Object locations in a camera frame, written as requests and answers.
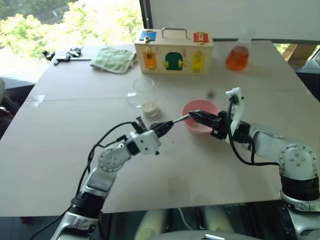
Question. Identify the dark chair with grey cover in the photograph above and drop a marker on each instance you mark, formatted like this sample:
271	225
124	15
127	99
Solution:
5	100

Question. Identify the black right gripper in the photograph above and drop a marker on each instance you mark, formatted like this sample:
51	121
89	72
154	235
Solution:
220	127

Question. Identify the metal spoon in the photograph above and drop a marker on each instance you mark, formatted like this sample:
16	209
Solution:
181	118

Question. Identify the pink bowl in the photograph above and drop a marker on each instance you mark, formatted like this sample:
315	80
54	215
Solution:
197	105

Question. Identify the white oatmeal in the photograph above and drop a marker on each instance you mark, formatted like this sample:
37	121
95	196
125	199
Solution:
150	107

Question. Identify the black clamp tool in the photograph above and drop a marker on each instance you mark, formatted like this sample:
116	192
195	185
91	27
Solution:
72	59

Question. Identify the grey robot torso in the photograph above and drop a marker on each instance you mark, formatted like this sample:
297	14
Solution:
190	235

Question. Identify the green checked cloth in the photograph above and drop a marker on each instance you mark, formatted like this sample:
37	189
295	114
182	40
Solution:
112	60

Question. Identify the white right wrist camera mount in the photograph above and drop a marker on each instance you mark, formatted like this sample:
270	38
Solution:
237	110

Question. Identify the glass flask with orange liquid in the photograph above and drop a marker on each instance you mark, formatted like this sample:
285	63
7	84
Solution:
237	58

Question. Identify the clear glass mug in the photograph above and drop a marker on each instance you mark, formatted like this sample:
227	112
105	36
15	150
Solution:
143	87

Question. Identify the brown cardboard box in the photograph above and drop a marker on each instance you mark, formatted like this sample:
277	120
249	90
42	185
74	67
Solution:
300	52

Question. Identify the wooden lock box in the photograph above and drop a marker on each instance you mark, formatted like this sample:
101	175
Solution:
172	50

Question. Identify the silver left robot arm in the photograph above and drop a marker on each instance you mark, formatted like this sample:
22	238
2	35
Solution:
110	160

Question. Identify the bunch of metal keys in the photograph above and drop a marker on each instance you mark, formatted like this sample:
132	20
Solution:
74	51

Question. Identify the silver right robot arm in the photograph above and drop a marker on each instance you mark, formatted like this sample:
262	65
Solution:
295	155

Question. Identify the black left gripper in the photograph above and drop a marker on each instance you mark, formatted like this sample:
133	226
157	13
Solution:
157	127

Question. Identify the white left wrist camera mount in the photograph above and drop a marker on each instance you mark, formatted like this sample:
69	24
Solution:
147	142

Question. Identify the small black clamp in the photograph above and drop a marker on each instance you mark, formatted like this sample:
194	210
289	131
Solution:
48	54

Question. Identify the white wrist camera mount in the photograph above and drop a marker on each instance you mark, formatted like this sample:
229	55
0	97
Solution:
237	110
147	142

